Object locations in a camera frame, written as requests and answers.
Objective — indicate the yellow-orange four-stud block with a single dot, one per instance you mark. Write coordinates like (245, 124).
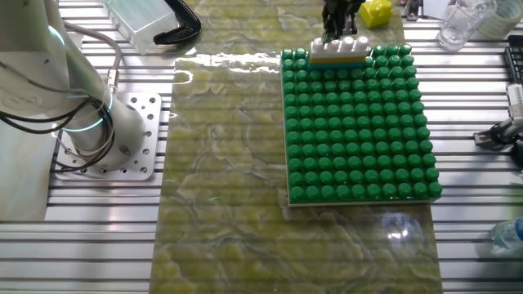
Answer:
(339, 60)

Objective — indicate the lime square block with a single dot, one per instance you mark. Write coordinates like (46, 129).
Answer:
(376, 14)

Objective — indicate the translucent plastic box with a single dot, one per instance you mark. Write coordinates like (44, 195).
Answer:
(143, 24)

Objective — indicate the clear tape roll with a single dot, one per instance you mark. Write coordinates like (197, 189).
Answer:
(508, 28)

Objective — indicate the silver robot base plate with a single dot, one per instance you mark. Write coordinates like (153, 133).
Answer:
(151, 106)

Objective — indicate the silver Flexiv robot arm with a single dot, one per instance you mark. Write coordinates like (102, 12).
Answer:
(24, 61)

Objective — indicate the black bracket knob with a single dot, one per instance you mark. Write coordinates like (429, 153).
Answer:
(518, 155)

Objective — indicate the clear water bottle blue cap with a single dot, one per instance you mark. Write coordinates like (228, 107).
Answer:
(508, 234)

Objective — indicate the green marble pattern mat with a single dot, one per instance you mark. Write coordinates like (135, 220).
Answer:
(216, 163)

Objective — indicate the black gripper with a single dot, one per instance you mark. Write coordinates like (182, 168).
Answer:
(343, 6)

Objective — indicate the black C-clamp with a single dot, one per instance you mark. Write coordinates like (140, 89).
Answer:
(188, 28)

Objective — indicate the white four-stud block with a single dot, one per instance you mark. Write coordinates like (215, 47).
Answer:
(339, 49)

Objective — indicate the green studded baseplate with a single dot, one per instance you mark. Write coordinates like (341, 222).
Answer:
(359, 143)

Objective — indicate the black keyboard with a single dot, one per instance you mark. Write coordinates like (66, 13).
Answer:
(515, 61)

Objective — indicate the clear plastic cup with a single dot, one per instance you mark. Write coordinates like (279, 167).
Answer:
(459, 24)

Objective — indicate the teal four-stud block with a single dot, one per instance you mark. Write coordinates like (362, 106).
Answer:
(335, 66)

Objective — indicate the metal camera bracket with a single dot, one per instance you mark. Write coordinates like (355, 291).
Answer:
(490, 136)

